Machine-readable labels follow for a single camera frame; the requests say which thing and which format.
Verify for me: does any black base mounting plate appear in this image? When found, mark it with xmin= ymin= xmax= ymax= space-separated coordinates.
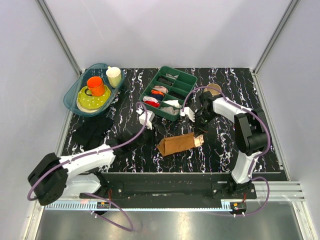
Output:
xmin=93 ymin=172 xmax=257 ymax=210

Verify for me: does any left aluminium frame post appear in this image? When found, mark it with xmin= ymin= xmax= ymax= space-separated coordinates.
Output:
xmin=35 ymin=0 xmax=82 ymax=77

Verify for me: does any grey folded cloth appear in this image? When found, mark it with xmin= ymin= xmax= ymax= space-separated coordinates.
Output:
xmin=165 ymin=73 xmax=179 ymax=79

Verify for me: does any orange mug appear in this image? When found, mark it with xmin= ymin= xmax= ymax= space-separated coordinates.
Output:
xmin=85 ymin=76 xmax=105 ymax=97

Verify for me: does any pink grey rolled cloth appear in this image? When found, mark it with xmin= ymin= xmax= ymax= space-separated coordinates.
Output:
xmin=153 ymin=85 xmax=168 ymax=94

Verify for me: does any aluminium frame post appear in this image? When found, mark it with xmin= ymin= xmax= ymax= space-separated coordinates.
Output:
xmin=252 ymin=0 xmax=302 ymax=76
xmin=35 ymin=0 xmax=82 ymax=77

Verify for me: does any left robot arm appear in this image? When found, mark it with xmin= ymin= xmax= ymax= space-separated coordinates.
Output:
xmin=27 ymin=127 xmax=154 ymax=206

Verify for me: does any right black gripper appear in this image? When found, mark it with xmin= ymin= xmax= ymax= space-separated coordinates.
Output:
xmin=188 ymin=111 xmax=218 ymax=138

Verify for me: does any yellow-green dotted plate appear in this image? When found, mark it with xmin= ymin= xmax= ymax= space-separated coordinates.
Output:
xmin=76 ymin=85 xmax=111 ymax=113

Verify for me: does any red white rolled cloth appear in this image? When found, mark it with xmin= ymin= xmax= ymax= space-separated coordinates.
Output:
xmin=142 ymin=96 xmax=160 ymax=108

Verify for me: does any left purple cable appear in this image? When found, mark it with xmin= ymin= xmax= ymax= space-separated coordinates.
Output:
xmin=26 ymin=101 xmax=152 ymax=232

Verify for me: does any cream yellow cup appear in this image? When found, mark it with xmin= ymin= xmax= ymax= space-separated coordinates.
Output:
xmin=106 ymin=66 xmax=122 ymax=88

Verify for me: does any orange navy rolled cloth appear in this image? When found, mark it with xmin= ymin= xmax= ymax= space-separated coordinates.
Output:
xmin=151 ymin=89 xmax=165 ymax=97

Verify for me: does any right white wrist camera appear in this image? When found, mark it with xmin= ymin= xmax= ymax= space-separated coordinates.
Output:
xmin=179 ymin=107 xmax=196 ymax=123

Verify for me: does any right aluminium frame post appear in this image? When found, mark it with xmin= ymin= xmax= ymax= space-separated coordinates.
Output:
xmin=252 ymin=0 xmax=302 ymax=76

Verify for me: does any black rolled cloth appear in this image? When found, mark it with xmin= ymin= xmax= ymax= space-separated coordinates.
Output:
xmin=157 ymin=76 xmax=173 ymax=86

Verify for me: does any beige ceramic mug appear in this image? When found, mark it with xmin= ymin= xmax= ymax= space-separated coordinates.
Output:
xmin=203 ymin=83 xmax=222 ymax=96

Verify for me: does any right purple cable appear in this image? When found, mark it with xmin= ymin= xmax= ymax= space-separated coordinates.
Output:
xmin=181 ymin=86 xmax=272 ymax=218

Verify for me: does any purple cable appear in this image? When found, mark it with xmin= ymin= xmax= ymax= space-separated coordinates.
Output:
xmin=26 ymin=101 xmax=152 ymax=232
xmin=181 ymin=86 xmax=272 ymax=218

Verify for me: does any green compartment organizer tray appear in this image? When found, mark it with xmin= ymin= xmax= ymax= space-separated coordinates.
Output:
xmin=139 ymin=66 xmax=198 ymax=122

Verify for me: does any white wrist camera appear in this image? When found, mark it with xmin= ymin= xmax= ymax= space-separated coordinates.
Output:
xmin=136 ymin=106 xmax=155 ymax=130
xmin=179 ymin=107 xmax=196 ymax=123

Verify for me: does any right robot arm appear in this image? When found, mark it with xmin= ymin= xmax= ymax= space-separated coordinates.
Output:
xmin=194 ymin=91 xmax=271 ymax=199

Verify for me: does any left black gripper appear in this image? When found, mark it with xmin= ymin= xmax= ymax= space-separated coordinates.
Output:
xmin=130 ymin=122 xmax=165 ymax=152

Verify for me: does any black cloth pile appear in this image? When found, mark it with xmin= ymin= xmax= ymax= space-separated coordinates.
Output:
xmin=72 ymin=116 xmax=114 ymax=151

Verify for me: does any brown underwear beige waistband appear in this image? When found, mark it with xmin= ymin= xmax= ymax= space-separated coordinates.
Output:
xmin=156 ymin=132 xmax=204 ymax=157

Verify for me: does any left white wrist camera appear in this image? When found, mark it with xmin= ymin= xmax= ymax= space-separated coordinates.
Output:
xmin=136 ymin=106 xmax=155 ymax=130

